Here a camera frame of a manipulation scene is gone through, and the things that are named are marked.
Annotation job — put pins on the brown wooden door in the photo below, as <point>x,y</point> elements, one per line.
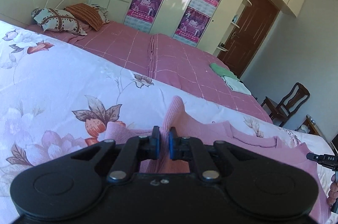
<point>244,41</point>

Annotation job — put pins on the orange striped pillow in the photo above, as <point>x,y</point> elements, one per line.
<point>92,14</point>

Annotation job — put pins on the person's right hand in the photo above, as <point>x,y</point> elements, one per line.
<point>333,192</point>

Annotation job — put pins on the pink checked bed sheet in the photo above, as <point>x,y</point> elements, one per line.
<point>163,59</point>

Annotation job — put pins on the wooden tv cabinet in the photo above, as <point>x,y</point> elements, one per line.
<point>309,126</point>

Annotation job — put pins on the black television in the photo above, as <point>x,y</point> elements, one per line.
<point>334,144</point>

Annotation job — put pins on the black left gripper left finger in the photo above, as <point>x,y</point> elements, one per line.
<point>150,145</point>

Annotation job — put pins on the green folded garment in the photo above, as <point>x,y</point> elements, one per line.
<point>223,72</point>

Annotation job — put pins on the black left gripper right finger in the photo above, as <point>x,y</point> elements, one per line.
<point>179,147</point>

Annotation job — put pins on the white patterned pillow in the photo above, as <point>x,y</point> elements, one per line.
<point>57,21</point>

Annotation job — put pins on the dark wooden chair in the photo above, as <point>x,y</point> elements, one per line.
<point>288,105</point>

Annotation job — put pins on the white floral quilt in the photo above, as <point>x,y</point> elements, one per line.
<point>57,99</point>

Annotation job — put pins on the white folded garment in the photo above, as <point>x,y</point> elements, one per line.
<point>236,85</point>

